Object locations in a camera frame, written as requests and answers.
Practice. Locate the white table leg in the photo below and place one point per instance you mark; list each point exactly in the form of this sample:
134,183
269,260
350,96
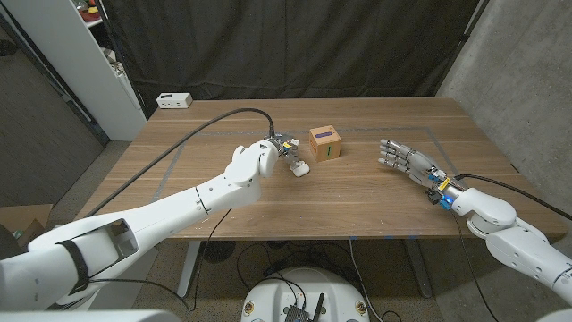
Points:
187,268

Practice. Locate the white cabinet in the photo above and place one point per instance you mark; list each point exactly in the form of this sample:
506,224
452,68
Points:
67,49

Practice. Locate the grey electronics box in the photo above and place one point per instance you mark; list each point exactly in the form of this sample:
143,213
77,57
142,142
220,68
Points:
296,314

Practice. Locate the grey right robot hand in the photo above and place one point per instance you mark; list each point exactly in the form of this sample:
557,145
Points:
411,163

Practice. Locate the grey table leg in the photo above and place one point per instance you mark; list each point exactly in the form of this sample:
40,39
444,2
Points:
420,268

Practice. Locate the wooden block with coloured slots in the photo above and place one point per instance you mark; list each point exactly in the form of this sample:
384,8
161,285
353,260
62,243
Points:
324,145

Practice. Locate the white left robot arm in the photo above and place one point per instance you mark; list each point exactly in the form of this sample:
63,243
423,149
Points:
179,210

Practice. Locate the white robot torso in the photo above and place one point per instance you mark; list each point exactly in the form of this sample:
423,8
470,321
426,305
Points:
89,316

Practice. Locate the cardboard box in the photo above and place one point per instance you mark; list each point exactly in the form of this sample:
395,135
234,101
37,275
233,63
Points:
22,219

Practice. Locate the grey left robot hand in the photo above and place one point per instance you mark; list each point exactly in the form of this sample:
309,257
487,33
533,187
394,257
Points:
290,147

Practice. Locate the black antenna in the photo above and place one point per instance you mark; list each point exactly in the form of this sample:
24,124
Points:
318,308

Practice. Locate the white AirPods case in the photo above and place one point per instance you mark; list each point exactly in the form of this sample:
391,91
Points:
303,171

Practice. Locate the black backdrop stand pole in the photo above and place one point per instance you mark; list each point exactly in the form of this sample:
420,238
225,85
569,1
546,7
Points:
466,35

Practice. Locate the white power strip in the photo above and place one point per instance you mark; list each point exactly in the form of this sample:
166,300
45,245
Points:
174,100

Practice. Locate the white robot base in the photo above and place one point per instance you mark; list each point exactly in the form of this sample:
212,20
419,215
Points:
339,290

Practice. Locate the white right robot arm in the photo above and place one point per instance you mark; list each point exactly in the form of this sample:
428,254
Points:
514,241

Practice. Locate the black curtain backdrop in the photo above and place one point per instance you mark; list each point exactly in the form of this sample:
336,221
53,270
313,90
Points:
290,44

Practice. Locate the grey tape outline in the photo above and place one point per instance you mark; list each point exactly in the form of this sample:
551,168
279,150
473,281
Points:
380,129

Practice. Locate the red item on shelf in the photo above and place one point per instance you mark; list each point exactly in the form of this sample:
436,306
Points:
89,15

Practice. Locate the black round floor device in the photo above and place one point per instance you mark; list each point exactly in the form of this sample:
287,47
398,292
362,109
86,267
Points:
217,251

